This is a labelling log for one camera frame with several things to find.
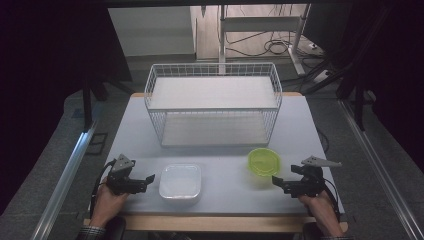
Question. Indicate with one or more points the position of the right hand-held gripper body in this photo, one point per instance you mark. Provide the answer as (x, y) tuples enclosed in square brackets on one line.
[(308, 185)]

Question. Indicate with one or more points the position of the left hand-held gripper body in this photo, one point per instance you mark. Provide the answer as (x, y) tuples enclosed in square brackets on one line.
[(121, 181)]

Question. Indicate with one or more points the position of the translucent green round bowl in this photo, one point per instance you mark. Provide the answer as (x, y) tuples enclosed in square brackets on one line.
[(264, 162)]

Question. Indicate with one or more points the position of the white square bowl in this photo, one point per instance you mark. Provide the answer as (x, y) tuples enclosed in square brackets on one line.
[(180, 182)]

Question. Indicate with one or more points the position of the person's left hand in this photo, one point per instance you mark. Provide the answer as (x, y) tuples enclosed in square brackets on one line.
[(108, 205)]

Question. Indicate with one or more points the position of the person's right hand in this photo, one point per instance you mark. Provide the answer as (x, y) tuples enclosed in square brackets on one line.
[(321, 210)]

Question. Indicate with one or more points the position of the black metal stand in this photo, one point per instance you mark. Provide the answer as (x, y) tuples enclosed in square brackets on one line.
[(87, 106), (359, 106)]

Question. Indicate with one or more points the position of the white power strip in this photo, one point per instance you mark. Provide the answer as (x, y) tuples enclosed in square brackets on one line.
[(321, 76)]

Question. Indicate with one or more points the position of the white panel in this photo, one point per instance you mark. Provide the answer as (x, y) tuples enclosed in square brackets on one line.
[(151, 31)]

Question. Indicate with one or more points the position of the aluminium rail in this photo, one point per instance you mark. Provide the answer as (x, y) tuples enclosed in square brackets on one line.
[(66, 178), (376, 160)]

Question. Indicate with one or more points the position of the white metal desk frame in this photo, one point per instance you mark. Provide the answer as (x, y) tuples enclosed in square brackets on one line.
[(260, 24)]

